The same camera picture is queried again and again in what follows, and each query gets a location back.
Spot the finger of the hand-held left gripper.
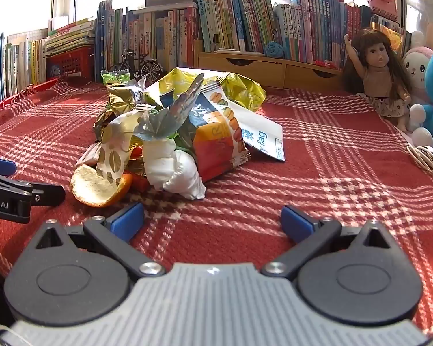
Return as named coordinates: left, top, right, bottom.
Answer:
left=0, top=156, right=17, bottom=178
left=0, top=171, right=66, bottom=208

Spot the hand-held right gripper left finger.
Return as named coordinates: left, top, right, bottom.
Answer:
left=34, top=202, right=167, bottom=278

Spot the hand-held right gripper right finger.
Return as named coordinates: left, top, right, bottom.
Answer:
left=260, top=205, right=394, bottom=282

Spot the orange peel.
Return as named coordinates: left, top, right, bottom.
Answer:
left=70, top=164, right=133, bottom=208

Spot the white tissue wad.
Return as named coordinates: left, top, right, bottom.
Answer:
left=143, top=139, right=207, bottom=200

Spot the white and blue plastic bag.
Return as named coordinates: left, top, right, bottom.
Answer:
left=234, top=106, right=285, bottom=162

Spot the orange snack bag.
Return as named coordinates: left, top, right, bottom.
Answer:
left=177, top=84, right=251, bottom=183

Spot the green and white wrapper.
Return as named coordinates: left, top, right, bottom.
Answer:
left=100, top=69, right=131, bottom=84

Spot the row of pale thin books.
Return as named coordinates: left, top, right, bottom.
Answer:
left=1, top=32, right=47, bottom=98

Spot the stack of flat books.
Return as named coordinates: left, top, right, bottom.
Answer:
left=45, top=17, right=96, bottom=56

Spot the row of colourful books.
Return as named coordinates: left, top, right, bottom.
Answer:
left=195, top=0, right=372, bottom=67

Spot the red wrapper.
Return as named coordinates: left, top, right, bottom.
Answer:
left=124, top=148, right=152, bottom=191

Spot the beige paper wrapper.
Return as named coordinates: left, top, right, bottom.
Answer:
left=76, top=142, right=102, bottom=167

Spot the red plaid blanket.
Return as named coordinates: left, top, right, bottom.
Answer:
left=0, top=77, right=433, bottom=336

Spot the coffee bean print wrapper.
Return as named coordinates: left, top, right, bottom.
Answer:
left=96, top=110, right=156, bottom=184

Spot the silver foil wrapper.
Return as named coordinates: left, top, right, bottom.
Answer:
left=133, top=73, right=206, bottom=141

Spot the red plastic crate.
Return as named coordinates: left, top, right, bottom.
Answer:
left=45, top=45, right=95, bottom=82

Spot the yellow-green snack bag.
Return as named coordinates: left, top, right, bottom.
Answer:
left=144, top=68, right=267, bottom=113

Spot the wooden drawer shelf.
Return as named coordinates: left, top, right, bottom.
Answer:
left=195, top=40, right=345, bottom=89

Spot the miniature black bicycle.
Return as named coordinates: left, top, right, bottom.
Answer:
left=109, top=50, right=163, bottom=83

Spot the brown-haired doll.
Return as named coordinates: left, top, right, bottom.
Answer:
left=343, top=29, right=412, bottom=132

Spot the blue knitted flower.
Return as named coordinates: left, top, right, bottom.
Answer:
left=264, top=40, right=285, bottom=58

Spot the white rabbit plush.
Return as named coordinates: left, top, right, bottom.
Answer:
left=400, top=45, right=433, bottom=107

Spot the white cable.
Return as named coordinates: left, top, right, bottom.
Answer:
left=406, top=145, right=433, bottom=183

